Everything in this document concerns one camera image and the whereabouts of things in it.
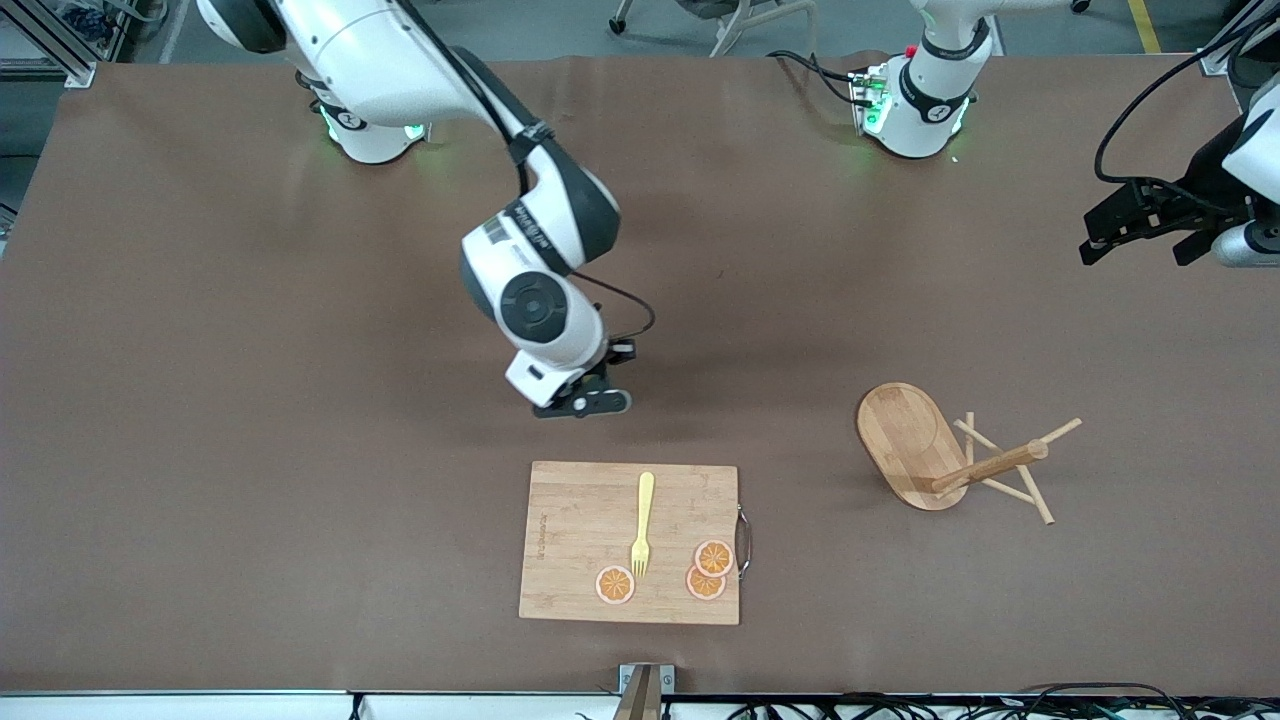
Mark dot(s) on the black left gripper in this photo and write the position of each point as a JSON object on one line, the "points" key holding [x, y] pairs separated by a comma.
{"points": [[1196, 196]]}

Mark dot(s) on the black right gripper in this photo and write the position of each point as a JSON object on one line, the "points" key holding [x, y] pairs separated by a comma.
{"points": [[606, 361]]}

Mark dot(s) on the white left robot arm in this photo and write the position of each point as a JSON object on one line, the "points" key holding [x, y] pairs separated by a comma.
{"points": [[925, 110]]}

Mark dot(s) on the wooden cup rack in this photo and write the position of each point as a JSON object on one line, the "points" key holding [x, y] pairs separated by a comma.
{"points": [[905, 440]]}

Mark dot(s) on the yellow plastic fork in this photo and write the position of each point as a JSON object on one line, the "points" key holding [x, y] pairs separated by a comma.
{"points": [[645, 500]]}

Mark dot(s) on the bamboo cutting board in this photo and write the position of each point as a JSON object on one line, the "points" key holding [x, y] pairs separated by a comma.
{"points": [[580, 540]]}

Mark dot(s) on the orange slice toy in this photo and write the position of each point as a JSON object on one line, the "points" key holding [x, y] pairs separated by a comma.
{"points": [[714, 557], [615, 585], [702, 588]]}

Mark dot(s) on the brown table mat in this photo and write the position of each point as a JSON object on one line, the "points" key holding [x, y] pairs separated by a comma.
{"points": [[300, 400]]}

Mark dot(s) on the grey office chair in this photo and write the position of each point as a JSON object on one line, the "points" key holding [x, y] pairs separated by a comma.
{"points": [[740, 20]]}

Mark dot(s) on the aluminium frame profile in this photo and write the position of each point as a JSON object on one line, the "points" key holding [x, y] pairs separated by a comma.
{"points": [[60, 55], [1225, 55]]}

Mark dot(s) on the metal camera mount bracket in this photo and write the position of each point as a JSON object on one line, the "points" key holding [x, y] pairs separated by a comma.
{"points": [[640, 690]]}

